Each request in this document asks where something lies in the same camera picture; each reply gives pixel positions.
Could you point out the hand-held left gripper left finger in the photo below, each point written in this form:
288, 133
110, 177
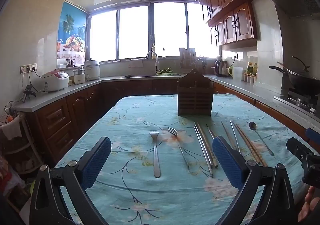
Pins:
98, 162

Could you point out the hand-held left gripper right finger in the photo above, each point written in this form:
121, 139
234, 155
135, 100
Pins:
226, 162

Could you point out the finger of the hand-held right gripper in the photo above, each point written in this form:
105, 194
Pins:
298, 150
313, 135

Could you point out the metal chopstick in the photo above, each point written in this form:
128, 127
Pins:
235, 136
205, 151
228, 136

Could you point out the brown wooden chopstick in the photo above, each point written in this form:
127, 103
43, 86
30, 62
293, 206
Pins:
246, 143
251, 143

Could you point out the metal spoon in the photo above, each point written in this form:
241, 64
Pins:
261, 140

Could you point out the metal fork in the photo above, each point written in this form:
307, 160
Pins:
180, 148
156, 157

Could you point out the wooden utensil holder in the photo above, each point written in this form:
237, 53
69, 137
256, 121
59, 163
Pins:
195, 100

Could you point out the person's right hand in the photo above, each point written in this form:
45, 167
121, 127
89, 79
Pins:
308, 205

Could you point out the gas stove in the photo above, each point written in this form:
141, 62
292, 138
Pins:
300, 101

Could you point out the floral teal tablecloth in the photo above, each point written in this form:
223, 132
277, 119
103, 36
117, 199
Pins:
140, 140

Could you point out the wooden lower cabinets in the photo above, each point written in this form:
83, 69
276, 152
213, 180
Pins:
65, 120

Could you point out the wooden cabinets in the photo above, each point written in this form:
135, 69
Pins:
65, 120
232, 7

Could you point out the black wok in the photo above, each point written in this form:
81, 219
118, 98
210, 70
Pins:
302, 79

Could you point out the row of spice jars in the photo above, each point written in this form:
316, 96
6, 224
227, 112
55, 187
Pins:
250, 78

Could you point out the storage shelf rack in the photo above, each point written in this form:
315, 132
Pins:
15, 145

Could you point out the small white blender jug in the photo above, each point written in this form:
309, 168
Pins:
79, 76

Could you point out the cooking oil bottles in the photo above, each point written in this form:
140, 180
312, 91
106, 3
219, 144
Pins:
251, 68

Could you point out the white and red rice cooker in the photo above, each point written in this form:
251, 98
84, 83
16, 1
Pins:
55, 81

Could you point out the white slow cooker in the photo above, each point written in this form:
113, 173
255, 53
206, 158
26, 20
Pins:
92, 69

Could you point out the electric kettle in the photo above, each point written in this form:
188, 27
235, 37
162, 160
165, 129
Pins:
220, 67

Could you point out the black clamp tripod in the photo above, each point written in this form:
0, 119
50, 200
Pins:
28, 92

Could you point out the kitchen sink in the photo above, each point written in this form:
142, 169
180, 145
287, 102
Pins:
150, 75

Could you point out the green vegetable basket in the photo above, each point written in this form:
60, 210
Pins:
164, 71

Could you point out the cutting board rack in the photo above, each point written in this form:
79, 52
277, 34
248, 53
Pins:
188, 58

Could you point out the metal kitchen faucet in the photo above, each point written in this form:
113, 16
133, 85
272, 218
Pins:
152, 57

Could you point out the yellow dish soap bottle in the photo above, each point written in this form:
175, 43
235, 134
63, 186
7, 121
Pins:
153, 51

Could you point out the kitchen window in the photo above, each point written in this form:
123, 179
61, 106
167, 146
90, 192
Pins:
155, 29

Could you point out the wooden upper cabinets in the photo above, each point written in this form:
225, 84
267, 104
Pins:
232, 7

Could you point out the wall socket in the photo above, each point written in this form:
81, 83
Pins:
235, 56

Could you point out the wall socket strip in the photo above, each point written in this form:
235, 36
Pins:
28, 67

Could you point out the palm tree wall poster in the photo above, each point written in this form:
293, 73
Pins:
72, 29

